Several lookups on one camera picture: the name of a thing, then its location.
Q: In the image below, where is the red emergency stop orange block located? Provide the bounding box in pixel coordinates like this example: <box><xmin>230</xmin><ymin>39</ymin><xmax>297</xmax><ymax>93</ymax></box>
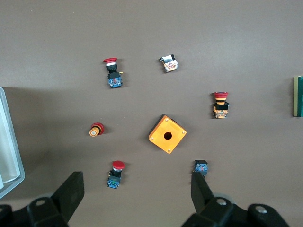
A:
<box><xmin>212</xmin><ymin>91</ymin><xmax>231</xmax><ymax>120</ymax></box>

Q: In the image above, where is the orange box with round hole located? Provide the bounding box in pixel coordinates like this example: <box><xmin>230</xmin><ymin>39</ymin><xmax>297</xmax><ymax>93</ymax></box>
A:
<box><xmin>148</xmin><ymin>113</ymin><xmax>187</xmax><ymax>155</ymax></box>

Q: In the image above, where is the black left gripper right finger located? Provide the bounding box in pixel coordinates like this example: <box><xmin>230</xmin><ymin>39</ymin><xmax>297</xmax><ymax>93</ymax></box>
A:
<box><xmin>181</xmin><ymin>172</ymin><xmax>291</xmax><ymax>227</ymax></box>

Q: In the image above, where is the orange contact block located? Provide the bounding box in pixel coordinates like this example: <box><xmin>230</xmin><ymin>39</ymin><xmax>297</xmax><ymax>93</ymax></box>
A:
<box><xmin>158</xmin><ymin>53</ymin><xmax>180</xmax><ymax>73</ymax></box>

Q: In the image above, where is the small red button blue block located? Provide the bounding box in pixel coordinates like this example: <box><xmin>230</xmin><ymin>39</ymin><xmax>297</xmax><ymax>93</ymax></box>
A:
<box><xmin>192</xmin><ymin>159</ymin><xmax>209</xmax><ymax>177</ymax></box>

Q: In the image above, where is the grey ribbed plastic tray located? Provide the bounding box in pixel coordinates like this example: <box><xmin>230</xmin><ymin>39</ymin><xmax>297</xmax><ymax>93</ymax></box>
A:
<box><xmin>0</xmin><ymin>87</ymin><xmax>26</xmax><ymax>199</ymax></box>

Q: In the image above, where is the red mushroom button blue block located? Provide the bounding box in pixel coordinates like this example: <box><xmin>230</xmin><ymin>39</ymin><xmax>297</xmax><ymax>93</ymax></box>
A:
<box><xmin>106</xmin><ymin>160</ymin><xmax>126</xmax><ymax>190</ymax></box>
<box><xmin>102</xmin><ymin>57</ymin><xmax>124</xmax><ymax>89</ymax></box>

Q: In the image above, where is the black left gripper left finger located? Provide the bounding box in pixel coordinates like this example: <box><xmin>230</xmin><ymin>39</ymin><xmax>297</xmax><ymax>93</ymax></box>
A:
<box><xmin>0</xmin><ymin>171</ymin><xmax>85</xmax><ymax>227</ymax></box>

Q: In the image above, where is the red yellow emergency stop head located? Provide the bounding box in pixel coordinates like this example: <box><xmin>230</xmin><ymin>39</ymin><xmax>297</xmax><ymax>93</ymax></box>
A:
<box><xmin>89</xmin><ymin>122</ymin><xmax>106</xmax><ymax>138</ymax></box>

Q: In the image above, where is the green load switch white lever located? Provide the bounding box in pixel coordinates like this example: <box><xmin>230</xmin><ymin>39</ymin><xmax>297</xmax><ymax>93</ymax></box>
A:
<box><xmin>293</xmin><ymin>75</ymin><xmax>303</xmax><ymax>118</ymax></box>

